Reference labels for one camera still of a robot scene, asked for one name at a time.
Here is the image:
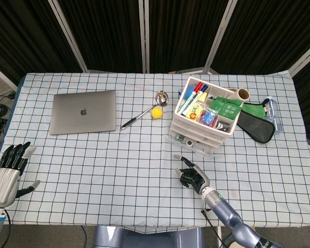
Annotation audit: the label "steel ladle black handle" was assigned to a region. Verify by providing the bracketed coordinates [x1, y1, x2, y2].
[120, 90, 169, 130]

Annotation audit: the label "clear plastic water bottle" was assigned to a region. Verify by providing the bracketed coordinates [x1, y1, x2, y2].
[263, 97, 284, 134]

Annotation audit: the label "checkered light blue tablecloth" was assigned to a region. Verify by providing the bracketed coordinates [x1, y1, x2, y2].
[1, 72, 310, 235]

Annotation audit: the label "red packet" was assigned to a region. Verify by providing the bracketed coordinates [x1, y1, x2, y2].
[198, 110, 219, 128]

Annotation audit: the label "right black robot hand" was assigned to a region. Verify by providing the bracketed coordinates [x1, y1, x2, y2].
[173, 154, 211, 194]

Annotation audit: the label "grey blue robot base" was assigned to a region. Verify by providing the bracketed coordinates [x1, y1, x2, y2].
[92, 224, 205, 248]

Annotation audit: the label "white plastic drawer organizer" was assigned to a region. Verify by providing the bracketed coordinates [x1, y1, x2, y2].
[169, 76, 243, 148]

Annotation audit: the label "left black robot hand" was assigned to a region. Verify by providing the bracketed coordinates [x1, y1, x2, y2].
[0, 141, 41, 209]

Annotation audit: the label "black binder clips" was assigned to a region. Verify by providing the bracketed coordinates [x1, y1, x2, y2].
[214, 121, 230, 132]

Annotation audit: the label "blue cap marker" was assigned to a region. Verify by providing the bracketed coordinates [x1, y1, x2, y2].
[183, 84, 209, 116]

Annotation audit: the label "green tea packet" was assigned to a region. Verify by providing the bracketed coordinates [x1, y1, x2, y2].
[210, 96, 242, 121]

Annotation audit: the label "red cap marker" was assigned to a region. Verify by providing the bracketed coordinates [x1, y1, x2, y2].
[180, 82, 205, 114]

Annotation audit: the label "blue white packet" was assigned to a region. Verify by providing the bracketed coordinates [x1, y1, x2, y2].
[201, 110, 218, 126]

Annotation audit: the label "black and green pouch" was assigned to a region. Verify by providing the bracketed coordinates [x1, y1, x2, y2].
[236, 101, 276, 144]

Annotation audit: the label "grey laptop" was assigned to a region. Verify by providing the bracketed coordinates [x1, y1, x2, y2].
[48, 90, 117, 136]

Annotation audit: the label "clear top drawer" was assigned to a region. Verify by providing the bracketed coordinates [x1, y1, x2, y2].
[171, 121, 227, 140]

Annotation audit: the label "yellow sunflower snack packet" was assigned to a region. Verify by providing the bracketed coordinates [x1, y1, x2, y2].
[185, 102, 205, 121]

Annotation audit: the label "clear bottom drawer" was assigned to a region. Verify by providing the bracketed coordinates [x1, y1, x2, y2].
[166, 133, 215, 159]

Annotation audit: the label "black folding screen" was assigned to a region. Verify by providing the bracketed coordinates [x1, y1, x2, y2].
[0, 0, 310, 91]

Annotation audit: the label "plain yellow packet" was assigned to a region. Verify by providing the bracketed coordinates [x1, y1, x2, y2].
[196, 92, 209, 104]

